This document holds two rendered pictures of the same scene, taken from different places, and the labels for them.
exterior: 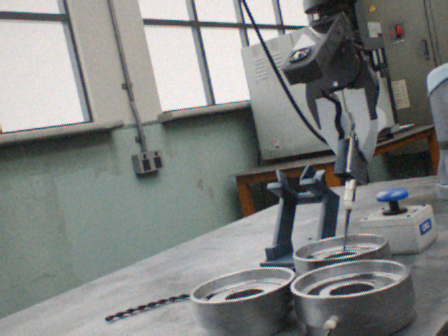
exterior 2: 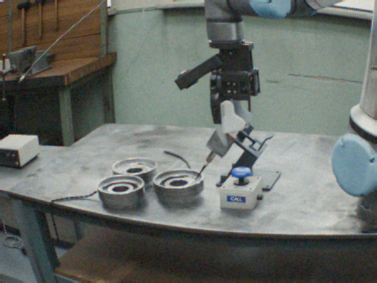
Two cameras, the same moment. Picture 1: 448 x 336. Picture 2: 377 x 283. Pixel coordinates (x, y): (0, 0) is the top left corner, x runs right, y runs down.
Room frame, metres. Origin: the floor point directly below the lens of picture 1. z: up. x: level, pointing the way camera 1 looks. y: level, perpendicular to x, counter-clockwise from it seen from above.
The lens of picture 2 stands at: (0.37, -1.13, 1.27)
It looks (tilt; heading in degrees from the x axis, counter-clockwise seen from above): 18 degrees down; 74
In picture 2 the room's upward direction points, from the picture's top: 4 degrees counter-clockwise
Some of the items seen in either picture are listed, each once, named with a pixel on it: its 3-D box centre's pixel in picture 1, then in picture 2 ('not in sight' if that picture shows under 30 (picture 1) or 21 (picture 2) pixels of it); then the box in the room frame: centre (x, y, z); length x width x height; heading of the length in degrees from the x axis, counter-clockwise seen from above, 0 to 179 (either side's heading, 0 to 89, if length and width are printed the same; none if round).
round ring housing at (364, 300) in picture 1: (353, 299); (120, 192); (0.50, -0.08, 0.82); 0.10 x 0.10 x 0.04
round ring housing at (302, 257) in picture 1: (343, 264); (178, 186); (0.63, -0.10, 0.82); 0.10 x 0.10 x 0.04
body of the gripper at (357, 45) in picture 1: (342, 43); (232, 69); (0.73, -0.17, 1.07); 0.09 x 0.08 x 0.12; 139
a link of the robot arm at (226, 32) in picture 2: not in sight; (225, 31); (0.73, -0.17, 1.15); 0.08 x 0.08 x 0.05
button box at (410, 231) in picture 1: (400, 227); (244, 192); (0.73, -0.20, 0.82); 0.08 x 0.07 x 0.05; 141
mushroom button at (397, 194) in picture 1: (394, 208); (241, 180); (0.73, -0.20, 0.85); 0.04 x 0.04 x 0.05
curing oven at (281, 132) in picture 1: (327, 92); not in sight; (3.16, -0.61, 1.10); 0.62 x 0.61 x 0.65; 141
